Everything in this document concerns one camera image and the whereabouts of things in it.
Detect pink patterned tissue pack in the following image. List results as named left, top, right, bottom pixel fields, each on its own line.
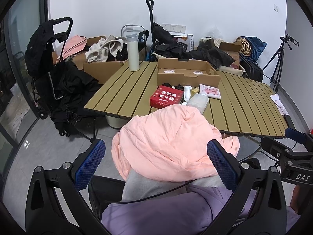
left=200, top=84, right=221, bottom=100

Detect clear plastic jar container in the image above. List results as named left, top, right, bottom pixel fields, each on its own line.
left=187, top=93, right=209, bottom=114

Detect red printed box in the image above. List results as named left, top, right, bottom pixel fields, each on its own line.
left=150, top=85, right=183, bottom=109

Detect white plastic squeeze bottle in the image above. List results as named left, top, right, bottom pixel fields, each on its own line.
left=183, top=85, right=192, bottom=102

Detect papers on table edge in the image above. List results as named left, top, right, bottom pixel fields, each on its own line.
left=270, top=94, right=289, bottom=116

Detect purple sweater torso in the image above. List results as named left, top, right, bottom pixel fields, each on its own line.
left=101, top=185, right=300, bottom=235

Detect pink quilted jacket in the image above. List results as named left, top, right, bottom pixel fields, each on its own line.
left=112, top=105, right=240, bottom=182

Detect black baby stroller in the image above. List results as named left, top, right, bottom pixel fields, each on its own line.
left=24, top=17, right=101, bottom=138

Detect blue fabric bag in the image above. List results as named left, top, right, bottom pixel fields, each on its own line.
left=241, top=36, right=267, bottom=61

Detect cardboard box right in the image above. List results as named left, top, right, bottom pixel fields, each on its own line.
left=219, top=41, right=242, bottom=69

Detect black clothes pile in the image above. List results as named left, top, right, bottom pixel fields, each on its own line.
left=187, top=42, right=235, bottom=69

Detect shallow cardboard tray box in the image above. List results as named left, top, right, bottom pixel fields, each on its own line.
left=157, top=58, right=221, bottom=88

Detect large cardboard box left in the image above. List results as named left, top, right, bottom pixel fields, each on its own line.
left=52, top=36, right=128, bottom=84

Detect beige crumpled garment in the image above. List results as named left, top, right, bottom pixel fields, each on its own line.
left=85, top=35, right=128, bottom=63

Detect pink backpack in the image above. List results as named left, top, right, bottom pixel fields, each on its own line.
left=58, top=35, right=87, bottom=59

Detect tall white thermos bottle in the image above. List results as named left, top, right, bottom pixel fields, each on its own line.
left=126, top=33, right=139, bottom=72

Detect black camera tripod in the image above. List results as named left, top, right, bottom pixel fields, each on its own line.
left=262, top=34, right=299, bottom=93

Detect white folding chair frame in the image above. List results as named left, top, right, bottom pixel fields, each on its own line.
left=121, top=24, right=145, bottom=37

